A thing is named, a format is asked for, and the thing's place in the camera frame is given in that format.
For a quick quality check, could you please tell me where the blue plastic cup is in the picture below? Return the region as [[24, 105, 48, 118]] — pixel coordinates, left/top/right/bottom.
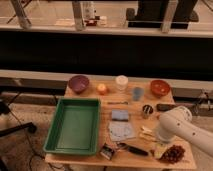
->
[[132, 87, 144, 101]]

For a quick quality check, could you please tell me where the small black box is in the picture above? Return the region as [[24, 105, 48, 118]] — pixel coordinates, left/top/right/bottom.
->
[[100, 144, 115, 160]]

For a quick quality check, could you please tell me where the yellow banana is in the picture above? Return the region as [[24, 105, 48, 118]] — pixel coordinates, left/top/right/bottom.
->
[[139, 126, 167, 159]]

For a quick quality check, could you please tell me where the white paper cup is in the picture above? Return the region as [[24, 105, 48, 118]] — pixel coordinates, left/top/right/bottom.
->
[[115, 75, 128, 91]]

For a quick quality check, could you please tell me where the blue sponge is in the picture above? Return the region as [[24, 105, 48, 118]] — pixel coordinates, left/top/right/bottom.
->
[[112, 110, 129, 121]]

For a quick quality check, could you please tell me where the bunch of red grapes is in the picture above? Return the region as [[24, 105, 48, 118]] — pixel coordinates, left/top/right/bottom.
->
[[151, 145, 185, 164]]

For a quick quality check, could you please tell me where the purple bowl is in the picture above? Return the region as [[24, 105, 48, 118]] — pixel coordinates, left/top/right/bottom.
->
[[68, 75, 89, 94]]

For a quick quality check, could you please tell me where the black rectangular block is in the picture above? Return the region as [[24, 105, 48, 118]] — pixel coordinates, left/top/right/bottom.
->
[[156, 104, 177, 112]]

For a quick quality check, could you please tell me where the green plastic tray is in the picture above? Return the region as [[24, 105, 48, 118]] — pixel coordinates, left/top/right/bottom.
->
[[43, 98, 101, 156]]

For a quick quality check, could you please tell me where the black handled knife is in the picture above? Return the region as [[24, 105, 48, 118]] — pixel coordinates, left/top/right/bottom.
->
[[117, 142, 149, 156]]

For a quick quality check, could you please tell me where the small metal can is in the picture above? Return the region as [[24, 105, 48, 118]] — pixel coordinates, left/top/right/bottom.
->
[[142, 105, 153, 119]]

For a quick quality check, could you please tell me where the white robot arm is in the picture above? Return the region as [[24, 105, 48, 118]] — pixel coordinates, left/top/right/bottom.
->
[[154, 106, 213, 157]]

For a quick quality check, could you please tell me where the orange bowl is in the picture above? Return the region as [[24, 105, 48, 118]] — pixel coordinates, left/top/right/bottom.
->
[[150, 80, 171, 97]]

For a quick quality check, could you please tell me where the dark pen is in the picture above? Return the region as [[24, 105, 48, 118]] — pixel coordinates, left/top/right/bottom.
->
[[107, 102, 129, 105]]

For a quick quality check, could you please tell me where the black chair base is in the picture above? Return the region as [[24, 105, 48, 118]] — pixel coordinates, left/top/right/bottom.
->
[[0, 100, 37, 137]]

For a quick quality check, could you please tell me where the orange fruit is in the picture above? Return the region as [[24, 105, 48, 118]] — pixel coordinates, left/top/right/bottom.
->
[[97, 84, 107, 95]]

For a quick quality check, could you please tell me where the grey blue cloth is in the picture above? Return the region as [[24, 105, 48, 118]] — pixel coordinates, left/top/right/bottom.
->
[[108, 121, 135, 141]]

